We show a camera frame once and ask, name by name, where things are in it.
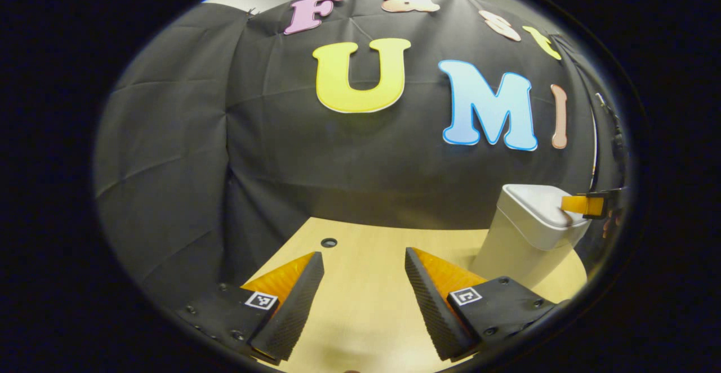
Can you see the white desktop garbage bin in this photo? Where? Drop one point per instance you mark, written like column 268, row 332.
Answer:
column 524, row 232

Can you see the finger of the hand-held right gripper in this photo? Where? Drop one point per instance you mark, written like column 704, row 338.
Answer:
column 580, row 204

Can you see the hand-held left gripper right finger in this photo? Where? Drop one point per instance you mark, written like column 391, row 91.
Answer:
column 431, row 305

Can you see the wooden desktop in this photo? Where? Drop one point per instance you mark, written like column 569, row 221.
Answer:
column 366, row 283

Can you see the black backdrop cloth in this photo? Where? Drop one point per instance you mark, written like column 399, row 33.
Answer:
column 349, row 176

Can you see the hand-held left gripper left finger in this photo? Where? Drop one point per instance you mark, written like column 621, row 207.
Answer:
column 293, row 311

